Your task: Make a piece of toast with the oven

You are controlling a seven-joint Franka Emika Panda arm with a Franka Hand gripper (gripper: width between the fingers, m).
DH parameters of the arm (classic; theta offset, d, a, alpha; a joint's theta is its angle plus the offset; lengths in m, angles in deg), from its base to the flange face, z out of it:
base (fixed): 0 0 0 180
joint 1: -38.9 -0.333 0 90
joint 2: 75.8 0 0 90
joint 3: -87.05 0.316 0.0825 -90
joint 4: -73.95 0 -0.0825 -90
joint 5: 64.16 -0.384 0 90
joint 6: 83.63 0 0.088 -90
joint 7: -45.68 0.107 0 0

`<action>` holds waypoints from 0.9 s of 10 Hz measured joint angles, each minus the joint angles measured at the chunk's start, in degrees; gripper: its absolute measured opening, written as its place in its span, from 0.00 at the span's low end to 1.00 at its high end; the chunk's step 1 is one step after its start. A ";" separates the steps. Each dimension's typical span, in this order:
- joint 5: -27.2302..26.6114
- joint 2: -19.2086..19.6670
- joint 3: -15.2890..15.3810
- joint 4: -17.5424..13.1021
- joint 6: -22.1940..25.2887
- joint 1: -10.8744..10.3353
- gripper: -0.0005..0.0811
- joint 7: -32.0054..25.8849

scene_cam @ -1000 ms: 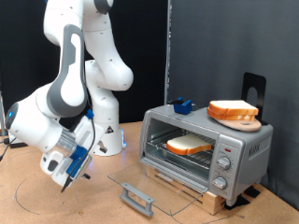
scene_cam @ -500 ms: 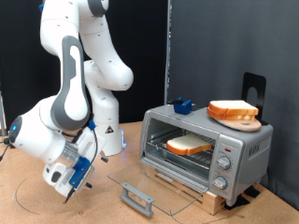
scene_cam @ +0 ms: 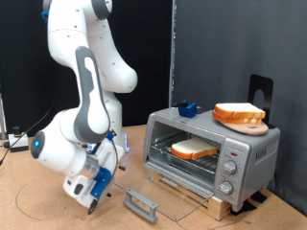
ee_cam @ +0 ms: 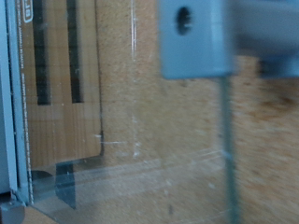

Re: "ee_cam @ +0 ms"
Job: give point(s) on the glass oven door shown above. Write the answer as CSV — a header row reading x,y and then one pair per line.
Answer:
x,y
193,40

